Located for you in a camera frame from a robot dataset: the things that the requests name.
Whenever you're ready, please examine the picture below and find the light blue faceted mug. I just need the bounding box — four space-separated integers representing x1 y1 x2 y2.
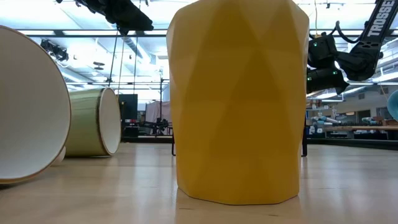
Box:
387 90 398 121

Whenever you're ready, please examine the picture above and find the yellow faceted mug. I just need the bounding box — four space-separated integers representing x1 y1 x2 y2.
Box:
165 0 310 206

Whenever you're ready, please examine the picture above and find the green mug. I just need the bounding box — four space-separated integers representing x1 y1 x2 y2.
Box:
64 86 121 157

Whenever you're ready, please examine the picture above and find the teal striped mug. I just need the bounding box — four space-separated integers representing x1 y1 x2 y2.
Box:
0 24 72 185

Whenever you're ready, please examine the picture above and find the wooden workbench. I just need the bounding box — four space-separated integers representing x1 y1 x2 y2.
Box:
306 115 398 141

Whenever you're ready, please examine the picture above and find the black stand pole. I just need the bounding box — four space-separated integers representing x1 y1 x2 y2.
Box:
159 77 164 121

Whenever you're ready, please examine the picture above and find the black background equipment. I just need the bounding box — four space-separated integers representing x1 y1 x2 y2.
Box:
139 118 172 136

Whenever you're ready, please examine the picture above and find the dark hanging cable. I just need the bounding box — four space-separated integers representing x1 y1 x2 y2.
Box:
108 30 121 87
132 30 141 94

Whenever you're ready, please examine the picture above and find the black overhead frame bar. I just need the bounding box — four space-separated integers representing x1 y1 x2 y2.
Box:
15 29 398 39

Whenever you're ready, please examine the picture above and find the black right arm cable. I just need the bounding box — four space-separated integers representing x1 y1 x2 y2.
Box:
334 20 366 44

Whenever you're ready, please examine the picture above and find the black wire shelf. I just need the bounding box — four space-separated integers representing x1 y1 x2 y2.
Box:
170 110 308 157

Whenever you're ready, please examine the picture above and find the yellow hanging cord plug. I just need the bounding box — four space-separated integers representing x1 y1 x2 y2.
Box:
312 0 323 40

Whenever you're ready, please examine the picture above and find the black table edge rail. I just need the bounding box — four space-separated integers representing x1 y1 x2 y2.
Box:
121 136 398 151

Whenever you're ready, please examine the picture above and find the black overhead camera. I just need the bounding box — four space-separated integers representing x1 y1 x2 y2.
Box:
40 39 70 62

